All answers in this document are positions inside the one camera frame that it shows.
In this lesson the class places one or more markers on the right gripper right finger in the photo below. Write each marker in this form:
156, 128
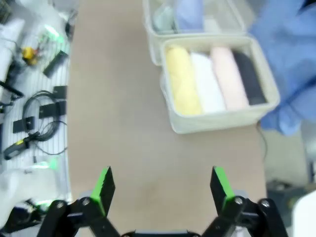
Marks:
227, 207

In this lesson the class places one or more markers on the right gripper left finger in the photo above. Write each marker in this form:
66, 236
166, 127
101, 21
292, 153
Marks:
98, 207

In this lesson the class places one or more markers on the white towel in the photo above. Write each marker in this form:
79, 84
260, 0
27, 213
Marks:
209, 86

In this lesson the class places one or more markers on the pink towel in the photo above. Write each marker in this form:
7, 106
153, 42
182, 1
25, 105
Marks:
230, 79

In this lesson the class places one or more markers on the yellow towel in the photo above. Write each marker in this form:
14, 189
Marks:
182, 84

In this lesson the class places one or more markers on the dark grey towel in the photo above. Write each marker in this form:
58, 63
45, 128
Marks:
249, 74

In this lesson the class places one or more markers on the light blue towel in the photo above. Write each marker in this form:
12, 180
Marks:
190, 14

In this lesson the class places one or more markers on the mint green towel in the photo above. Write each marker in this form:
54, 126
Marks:
163, 19

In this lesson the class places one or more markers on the black floor box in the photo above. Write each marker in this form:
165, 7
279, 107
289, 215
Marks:
284, 195

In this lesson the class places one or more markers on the cream fabric storage bin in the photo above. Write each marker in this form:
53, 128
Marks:
217, 123
153, 44

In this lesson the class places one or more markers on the grey handheld tool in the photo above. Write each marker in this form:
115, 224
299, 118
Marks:
16, 149

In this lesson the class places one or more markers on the small black box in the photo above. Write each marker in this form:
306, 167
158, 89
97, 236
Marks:
53, 109
55, 63
60, 92
23, 125

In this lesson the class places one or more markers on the black bar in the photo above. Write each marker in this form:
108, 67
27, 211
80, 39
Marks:
12, 89

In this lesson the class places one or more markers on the person in blue shirt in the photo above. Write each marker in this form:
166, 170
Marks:
284, 49

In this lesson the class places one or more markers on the small yellow object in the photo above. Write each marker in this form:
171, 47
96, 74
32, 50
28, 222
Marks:
28, 53

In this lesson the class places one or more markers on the circuit board with green lights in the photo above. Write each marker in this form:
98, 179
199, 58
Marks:
50, 35

